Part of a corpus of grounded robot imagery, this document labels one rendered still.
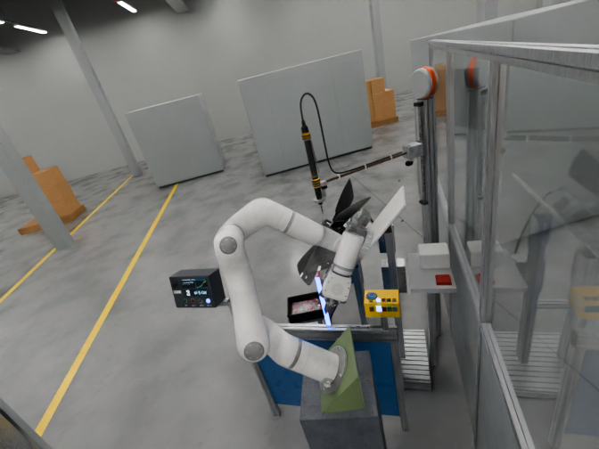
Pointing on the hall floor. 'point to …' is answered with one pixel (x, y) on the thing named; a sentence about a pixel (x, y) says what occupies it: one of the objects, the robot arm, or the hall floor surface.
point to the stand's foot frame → (415, 361)
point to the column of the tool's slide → (430, 186)
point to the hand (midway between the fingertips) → (328, 308)
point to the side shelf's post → (432, 329)
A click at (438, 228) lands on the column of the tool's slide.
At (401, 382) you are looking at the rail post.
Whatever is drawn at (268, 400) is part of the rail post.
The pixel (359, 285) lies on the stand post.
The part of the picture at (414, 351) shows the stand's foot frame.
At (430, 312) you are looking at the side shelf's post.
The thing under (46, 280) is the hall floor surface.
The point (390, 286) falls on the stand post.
